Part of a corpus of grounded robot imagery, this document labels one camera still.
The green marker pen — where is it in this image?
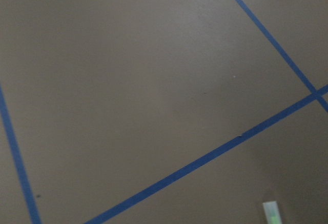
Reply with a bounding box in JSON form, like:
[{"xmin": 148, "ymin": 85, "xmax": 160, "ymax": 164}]
[{"xmin": 262, "ymin": 201, "xmax": 282, "ymax": 224}]

